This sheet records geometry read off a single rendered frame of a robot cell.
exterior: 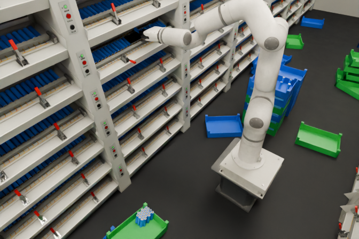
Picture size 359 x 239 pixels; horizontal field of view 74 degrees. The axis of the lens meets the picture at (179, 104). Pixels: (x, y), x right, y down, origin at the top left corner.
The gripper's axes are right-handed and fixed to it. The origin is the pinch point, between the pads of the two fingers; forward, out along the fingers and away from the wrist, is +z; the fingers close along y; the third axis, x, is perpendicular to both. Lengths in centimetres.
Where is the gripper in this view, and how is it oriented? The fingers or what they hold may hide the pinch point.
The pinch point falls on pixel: (143, 32)
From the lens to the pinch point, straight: 140.2
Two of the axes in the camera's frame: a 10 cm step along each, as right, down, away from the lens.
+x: 1.5, 8.2, 5.6
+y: -6.5, 5.1, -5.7
